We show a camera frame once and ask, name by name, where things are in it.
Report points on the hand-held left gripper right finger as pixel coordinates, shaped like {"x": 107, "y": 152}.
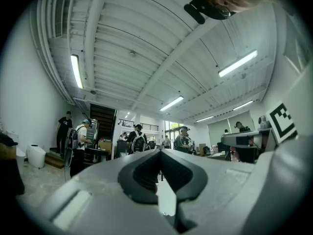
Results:
{"x": 220, "y": 180}

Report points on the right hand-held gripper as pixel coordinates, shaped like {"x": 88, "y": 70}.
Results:
{"x": 281, "y": 121}

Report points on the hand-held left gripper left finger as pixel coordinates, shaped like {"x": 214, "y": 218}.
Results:
{"x": 102, "y": 180}

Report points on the black work table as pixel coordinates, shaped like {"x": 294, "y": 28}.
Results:
{"x": 96, "y": 152}

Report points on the long ceiling tube light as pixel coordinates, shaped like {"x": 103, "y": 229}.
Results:
{"x": 171, "y": 103}
{"x": 204, "y": 119}
{"x": 242, "y": 105}
{"x": 76, "y": 71}
{"x": 237, "y": 63}

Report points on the cardboard box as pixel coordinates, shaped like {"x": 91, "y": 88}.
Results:
{"x": 105, "y": 146}

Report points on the black floor fan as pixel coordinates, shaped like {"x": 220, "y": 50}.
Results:
{"x": 67, "y": 153}

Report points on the black and white backpack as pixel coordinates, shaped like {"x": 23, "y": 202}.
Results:
{"x": 138, "y": 143}

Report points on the wooden step platform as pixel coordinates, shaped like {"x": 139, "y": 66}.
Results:
{"x": 54, "y": 159}

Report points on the dark staircase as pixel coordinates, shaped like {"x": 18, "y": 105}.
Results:
{"x": 104, "y": 121}

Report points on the round ceiling smoke detector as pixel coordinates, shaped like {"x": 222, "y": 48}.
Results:
{"x": 132, "y": 54}

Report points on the ceiling air vent grille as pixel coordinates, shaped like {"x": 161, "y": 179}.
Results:
{"x": 58, "y": 11}

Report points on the small grey camera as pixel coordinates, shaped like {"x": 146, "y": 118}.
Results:
{"x": 263, "y": 122}

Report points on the black head-worn camera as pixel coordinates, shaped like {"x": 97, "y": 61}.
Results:
{"x": 203, "y": 1}

